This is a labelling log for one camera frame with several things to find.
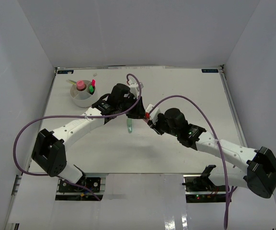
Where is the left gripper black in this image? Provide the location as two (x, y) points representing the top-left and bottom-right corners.
(118, 96), (146, 120)

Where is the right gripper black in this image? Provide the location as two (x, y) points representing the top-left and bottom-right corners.
(147, 113), (179, 138)

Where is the mint green highlighter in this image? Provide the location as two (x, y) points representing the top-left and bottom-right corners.
(126, 118), (133, 134)

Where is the pink capped crayon tube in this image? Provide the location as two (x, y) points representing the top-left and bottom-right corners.
(76, 80), (86, 91)

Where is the yellow pen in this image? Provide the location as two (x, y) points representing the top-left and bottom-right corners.
(66, 79), (77, 85)

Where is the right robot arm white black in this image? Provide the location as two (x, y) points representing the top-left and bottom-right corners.
(148, 108), (276, 198)

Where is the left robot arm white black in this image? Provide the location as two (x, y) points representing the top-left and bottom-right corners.
(32, 83), (145, 191)

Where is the white round divided organizer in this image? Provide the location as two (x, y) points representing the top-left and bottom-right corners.
(70, 80), (99, 108)

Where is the right blue table label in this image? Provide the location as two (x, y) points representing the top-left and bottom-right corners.
(201, 69), (219, 73)

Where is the blue table label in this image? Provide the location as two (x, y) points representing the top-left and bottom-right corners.
(57, 70), (74, 74)
(201, 69), (219, 73)

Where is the left blue table label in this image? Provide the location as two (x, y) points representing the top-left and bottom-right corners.
(57, 70), (74, 74)

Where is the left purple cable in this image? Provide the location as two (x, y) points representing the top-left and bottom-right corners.
(12, 73), (143, 201)

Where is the purple cable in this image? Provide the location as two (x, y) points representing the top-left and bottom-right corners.
(151, 95), (237, 229)
(12, 73), (143, 201)

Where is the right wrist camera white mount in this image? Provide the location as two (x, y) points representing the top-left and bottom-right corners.
(145, 104), (161, 125)

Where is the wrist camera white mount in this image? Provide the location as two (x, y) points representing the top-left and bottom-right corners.
(145, 104), (161, 125)
(127, 80), (140, 97)

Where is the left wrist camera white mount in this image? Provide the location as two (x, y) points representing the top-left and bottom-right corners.
(127, 80), (140, 97)

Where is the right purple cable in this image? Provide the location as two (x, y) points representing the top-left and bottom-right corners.
(151, 95), (237, 229)

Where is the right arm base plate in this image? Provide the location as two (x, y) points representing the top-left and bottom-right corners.
(182, 175), (226, 204)

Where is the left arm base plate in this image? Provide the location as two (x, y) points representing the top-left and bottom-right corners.
(55, 176), (106, 201)

